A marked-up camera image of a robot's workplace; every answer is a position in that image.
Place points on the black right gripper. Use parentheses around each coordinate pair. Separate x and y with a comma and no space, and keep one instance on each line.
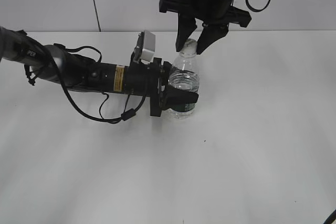
(215,15)

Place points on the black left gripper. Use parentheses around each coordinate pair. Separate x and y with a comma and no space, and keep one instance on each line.
(148,80)

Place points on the white green bottle cap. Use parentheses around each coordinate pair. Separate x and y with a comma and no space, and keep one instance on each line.
(189,49)

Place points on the clear green-label water bottle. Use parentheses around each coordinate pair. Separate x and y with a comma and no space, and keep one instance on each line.
(184,74)

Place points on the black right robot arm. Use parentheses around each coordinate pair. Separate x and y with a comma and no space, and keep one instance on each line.
(216,15)

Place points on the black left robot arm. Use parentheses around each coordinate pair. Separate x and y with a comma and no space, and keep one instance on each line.
(65,66)

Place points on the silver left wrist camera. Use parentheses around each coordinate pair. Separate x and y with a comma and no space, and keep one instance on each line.
(145,47)

